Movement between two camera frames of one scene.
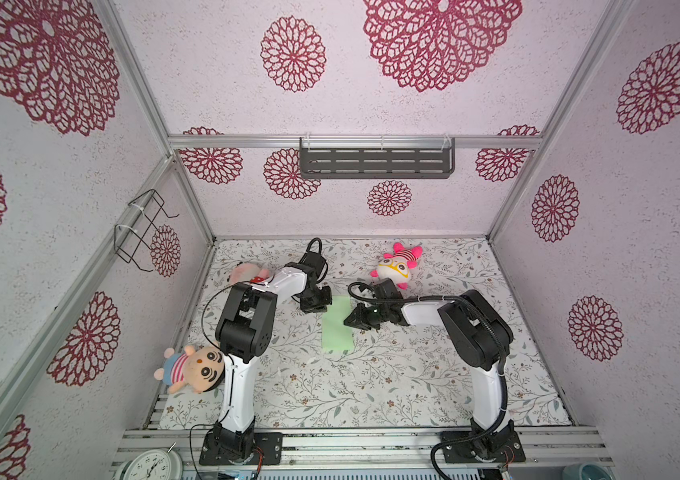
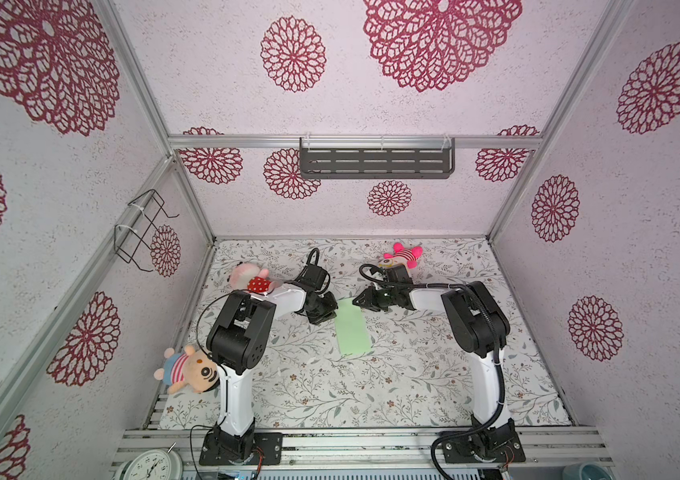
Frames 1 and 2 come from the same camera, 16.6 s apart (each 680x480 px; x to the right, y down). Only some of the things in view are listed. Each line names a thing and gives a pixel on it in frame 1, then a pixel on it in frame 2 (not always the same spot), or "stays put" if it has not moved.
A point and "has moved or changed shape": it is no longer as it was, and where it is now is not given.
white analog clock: [154, 464] stays put
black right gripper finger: [363, 323] to [366, 304]
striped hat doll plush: [200, 371] stays put
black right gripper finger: [355, 317] to [365, 298]
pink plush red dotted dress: [248, 272] stays put
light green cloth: [335, 335] has moved or changed shape
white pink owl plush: [397, 265] stays put
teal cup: [586, 471] stays put
